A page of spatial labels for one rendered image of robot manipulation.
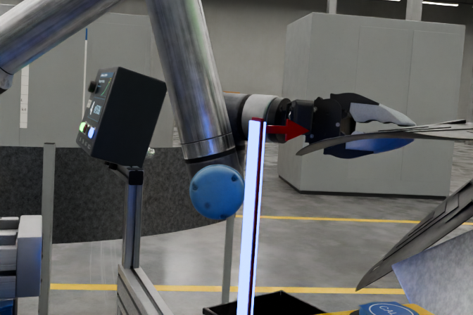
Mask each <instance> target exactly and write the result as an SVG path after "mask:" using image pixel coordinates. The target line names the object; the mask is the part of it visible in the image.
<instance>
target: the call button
mask: <svg viewBox="0 0 473 315"><path fill-rule="evenodd" d="M358 306H360V307H361V308H360V311H359V315H419V314H418V313H417V312H416V311H415V310H413V309H411V308H409V307H406V306H403V305H401V304H399V303H397V302H370V303H367V304H363V305H358Z"/></svg>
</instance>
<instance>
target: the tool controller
mask: <svg viewBox="0 0 473 315"><path fill-rule="evenodd" d="M87 91H88V92H91V95H90V97H89V101H88V104H87V108H86V110H85V113H84V117H83V119H82V123H83V122H87V123H89V126H90V125H92V128H93V127H96V131H95V134H94V137H93V139H92V140H91V139H90V137H87V135H84V133H82V132H81V131H80V130H79V132H78V135H77V138H76V143H77V144H78V145H79V146H80V147H81V148H82V149H83V150H84V151H85V152H86V153H87V154H88V155H89V156H91V157H92V158H96V159H99V160H103V161H104V164H105V165H109V166H108V168H109V169H114V170H116V169H117V166H118V165H122V166H130V167H132V166H138V167H139V168H142V167H143V165H144V161H145V160H146V158H148V159H152V158H153V156H154V152H155V151H154V149H151V148H149V146H150V143H151V139H152V137H153V133H154V130H155V128H156V124H157V121H158V117H159V115H160V111H161V108H162V105H163V102H164V99H165V97H166V93H167V87H166V83H165V82H164V81H162V80H159V79H156V78H154V77H150V76H148V75H144V74H142V73H140V72H136V71H134V70H130V69H127V68H125V67H122V66H117V67H105V68H100V69H99V71H98V73H97V76H96V79H95V81H90V83H89V86H88V89H87ZM94 96H95V97H97V99H96V102H95V106H94V109H93V112H92V116H91V118H90V119H89V118H88V117H87V116H88V114H89V110H90V108H91V105H92V101H93V98H94ZM87 123H86V124H87Z"/></svg>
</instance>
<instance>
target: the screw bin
mask: <svg viewBox="0 0 473 315"><path fill-rule="evenodd" d="M237 304H238V300H235V301H231V302H226V303H222V304H217V305H213V306H210V307H204V308H203V311H202V313H203V314H205V315H237ZM326 313H328V312H327V311H325V310H322V309H320V308H318V307H316V306H314V305H312V304H310V303H308V302H306V301H303V300H301V299H299V298H297V297H295V296H293V295H291V294H289V293H287V292H284V291H283V290H278V291H275V292H269V293H265V294H262V295H256V296H254V301H253V315H313V314H326Z"/></svg>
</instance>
